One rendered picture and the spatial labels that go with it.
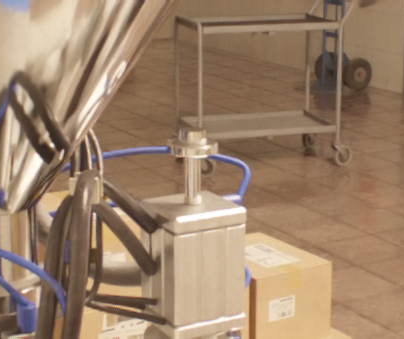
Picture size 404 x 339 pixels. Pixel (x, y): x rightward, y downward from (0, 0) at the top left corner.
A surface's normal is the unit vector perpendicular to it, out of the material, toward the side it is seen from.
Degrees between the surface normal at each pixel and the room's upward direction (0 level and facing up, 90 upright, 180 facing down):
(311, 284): 90
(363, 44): 90
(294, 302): 90
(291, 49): 90
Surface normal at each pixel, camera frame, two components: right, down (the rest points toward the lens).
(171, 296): -0.87, 0.12
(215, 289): 0.49, 0.21
